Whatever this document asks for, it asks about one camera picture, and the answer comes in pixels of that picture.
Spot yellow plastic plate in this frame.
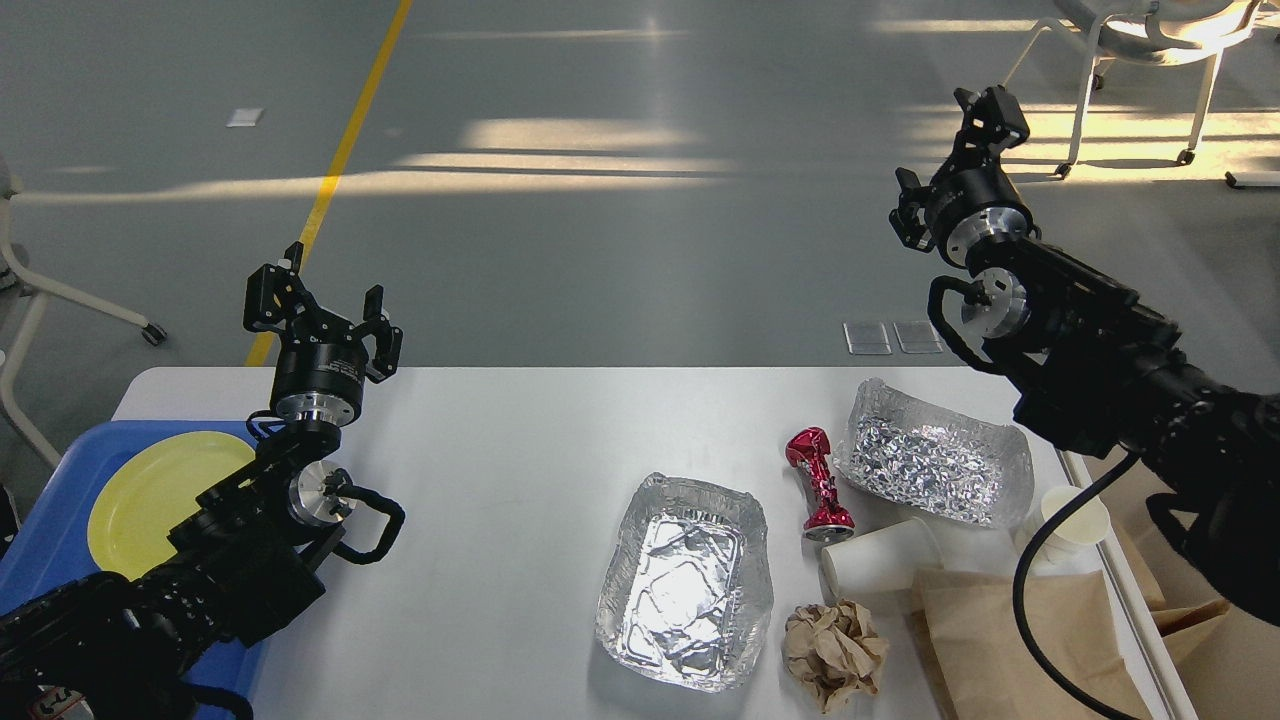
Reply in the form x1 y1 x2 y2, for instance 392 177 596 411
86 430 255 580

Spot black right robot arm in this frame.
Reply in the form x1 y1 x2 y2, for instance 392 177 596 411
890 86 1279 719

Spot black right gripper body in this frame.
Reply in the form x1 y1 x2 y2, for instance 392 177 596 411
890 161 1036 269

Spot aluminium foil tray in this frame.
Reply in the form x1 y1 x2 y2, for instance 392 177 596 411
595 473 774 693

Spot brown paper in bin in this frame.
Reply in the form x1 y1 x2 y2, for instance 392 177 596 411
1103 465 1230 666

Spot blue plastic tray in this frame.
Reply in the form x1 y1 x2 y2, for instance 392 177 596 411
1 420 266 698

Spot crushed red soda can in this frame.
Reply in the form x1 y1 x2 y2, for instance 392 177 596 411
783 427 856 544

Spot white office chair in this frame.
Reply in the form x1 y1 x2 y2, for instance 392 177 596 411
1001 1 1263 179

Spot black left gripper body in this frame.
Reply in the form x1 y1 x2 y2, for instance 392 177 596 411
270 318 369 427

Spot crumpled brown paper ball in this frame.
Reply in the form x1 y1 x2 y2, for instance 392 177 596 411
782 600 890 715

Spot white plastic bin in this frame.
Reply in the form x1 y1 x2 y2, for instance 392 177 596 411
1060 450 1280 720

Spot white paper cup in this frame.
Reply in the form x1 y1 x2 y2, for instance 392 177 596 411
1014 486 1111 568

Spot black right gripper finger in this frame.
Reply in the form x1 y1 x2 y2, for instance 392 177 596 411
975 85 1030 161
950 88 989 172

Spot wooden board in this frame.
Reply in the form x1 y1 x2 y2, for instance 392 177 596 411
908 566 1153 720

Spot white chair base left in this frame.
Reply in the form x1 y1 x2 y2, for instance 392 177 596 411
1 160 168 470

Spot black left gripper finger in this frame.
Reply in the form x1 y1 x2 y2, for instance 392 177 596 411
243 242 323 341
352 286 404 384

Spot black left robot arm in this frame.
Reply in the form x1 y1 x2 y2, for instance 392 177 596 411
1 242 404 719

